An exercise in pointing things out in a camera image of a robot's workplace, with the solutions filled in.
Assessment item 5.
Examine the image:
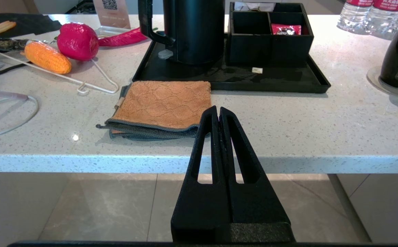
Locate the black serving tray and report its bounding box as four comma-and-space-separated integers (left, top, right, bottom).
132, 33, 331, 94

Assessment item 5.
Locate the orange-brown folded cloth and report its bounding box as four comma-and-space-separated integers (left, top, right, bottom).
96, 81, 212, 141

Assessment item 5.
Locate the red ball toy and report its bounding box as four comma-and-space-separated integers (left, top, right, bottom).
57, 22, 99, 61

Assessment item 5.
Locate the grey metal table leg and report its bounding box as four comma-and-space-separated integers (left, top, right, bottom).
328, 174, 372, 242

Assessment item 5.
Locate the black compartment box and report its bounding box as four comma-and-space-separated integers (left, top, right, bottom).
226, 2, 314, 67

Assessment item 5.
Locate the red-capped water bottle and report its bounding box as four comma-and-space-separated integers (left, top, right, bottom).
364, 0, 398, 37
337, 0, 374, 33

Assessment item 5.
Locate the round clear coaster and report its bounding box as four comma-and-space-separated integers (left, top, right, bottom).
367, 66, 398, 101

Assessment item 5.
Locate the clear sign card stand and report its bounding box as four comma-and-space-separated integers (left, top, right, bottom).
93, 0, 131, 36

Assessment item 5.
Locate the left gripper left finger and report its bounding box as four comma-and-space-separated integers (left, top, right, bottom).
171, 106, 233, 243

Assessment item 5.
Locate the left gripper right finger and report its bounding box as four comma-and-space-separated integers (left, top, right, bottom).
219, 107, 296, 243

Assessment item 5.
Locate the red sachet packet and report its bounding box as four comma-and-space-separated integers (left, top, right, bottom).
271, 24, 302, 35

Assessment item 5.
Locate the yellow corn toy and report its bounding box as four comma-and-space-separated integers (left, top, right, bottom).
24, 42, 72, 74

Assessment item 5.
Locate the black flat case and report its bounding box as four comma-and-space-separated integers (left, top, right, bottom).
0, 13, 62, 38

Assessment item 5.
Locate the red chili toy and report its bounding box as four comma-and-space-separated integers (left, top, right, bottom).
98, 27, 158, 47

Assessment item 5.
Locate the thin white cable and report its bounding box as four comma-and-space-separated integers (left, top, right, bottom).
0, 50, 120, 95

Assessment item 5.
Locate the black electric kettle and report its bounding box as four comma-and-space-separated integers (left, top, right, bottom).
138, 0, 226, 65

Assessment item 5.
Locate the clear cable loop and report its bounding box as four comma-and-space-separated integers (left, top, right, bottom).
0, 90, 39, 140

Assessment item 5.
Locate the white sachet packet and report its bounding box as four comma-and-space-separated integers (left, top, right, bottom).
235, 2, 276, 12

